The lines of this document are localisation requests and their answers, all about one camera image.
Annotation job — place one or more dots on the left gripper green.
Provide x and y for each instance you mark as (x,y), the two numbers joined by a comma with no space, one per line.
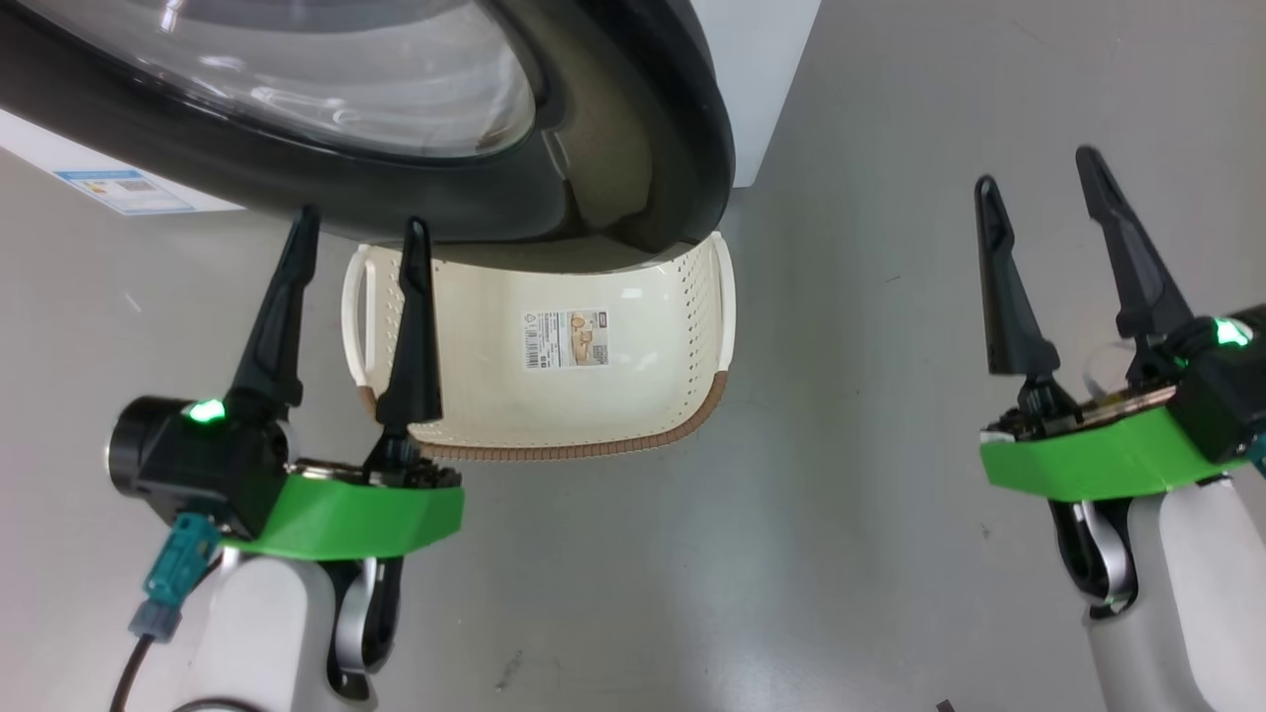
(346,519)

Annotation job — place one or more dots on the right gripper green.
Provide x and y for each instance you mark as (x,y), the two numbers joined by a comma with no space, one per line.
(1088,455)

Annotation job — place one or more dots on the black glass washing machine door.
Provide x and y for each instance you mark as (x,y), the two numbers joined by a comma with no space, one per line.
(297,188)

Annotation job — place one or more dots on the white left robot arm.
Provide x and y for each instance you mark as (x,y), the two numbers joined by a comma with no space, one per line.
(257,633)

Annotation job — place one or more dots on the paper label inside basket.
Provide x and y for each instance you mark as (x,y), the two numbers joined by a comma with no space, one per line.
(564,339)

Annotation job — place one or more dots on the cream perforated laundry basket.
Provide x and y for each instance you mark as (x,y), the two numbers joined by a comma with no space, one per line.
(593,405)

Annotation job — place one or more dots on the white front-load washing machine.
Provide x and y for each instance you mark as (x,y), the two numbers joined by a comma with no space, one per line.
(771,79)

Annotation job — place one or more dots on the blue energy label sticker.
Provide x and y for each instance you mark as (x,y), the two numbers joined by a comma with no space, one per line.
(124,190)

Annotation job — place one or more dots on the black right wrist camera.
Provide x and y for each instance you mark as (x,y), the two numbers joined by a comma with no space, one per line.
(1226,396)

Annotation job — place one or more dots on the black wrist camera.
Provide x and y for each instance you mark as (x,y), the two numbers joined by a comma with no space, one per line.
(198,465)
(1226,396)

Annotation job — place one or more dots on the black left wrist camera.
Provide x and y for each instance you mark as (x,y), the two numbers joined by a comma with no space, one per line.
(198,465)

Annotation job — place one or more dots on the teal right camera connector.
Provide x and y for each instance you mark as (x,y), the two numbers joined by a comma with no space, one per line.
(1259,453)

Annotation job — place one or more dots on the teal camera connector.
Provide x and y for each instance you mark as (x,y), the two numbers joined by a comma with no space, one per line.
(1259,453)
(178,564)

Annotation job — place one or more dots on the teal left camera connector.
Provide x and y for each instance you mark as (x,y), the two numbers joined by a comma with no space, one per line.
(178,564)

